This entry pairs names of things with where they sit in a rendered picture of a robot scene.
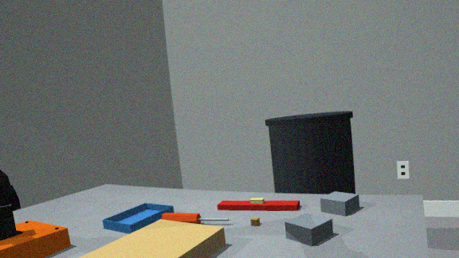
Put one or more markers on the orange-handled awl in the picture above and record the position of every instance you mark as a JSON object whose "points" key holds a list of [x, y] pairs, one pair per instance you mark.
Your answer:
{"points": [[189, 217]]}

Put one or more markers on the blue shallow tray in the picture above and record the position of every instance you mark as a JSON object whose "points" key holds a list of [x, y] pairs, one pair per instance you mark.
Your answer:
{"points": [[134, 219]]}

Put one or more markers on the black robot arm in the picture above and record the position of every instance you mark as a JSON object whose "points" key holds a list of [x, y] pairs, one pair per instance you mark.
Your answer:
{"points": [[7, 196]]}

